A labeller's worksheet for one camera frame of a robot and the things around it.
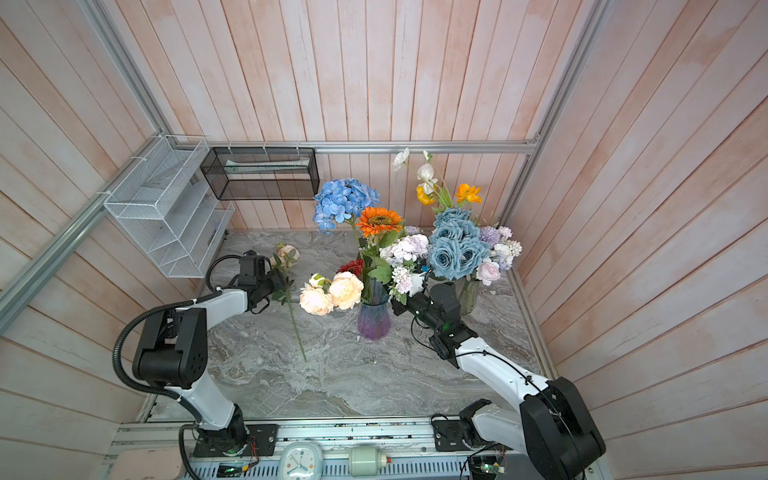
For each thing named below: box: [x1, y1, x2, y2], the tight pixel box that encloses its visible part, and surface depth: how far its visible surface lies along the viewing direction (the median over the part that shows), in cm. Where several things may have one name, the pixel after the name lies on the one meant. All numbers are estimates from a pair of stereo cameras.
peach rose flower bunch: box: [299, 271, 364, 316], surface depth 59 cm
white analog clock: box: [278, 441, 323, 480], surface depth 70 cm
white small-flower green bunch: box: [365, 225, 429, 305], surface depth 68 cm
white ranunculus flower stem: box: [393, 147, 445, 199], surface depth 83 cm
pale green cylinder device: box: [349, 447, 387, 477], surface depth 65 cm
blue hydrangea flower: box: [314, 178, 381, 230], surface depth 66 cm
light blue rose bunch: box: [428, 207, 490, 280], surface depth 68 cm
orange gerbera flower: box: [356, 206, 403, 238], surface depth 64 cm
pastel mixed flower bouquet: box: [476, 225, 523, 286], surface depth 77 cm
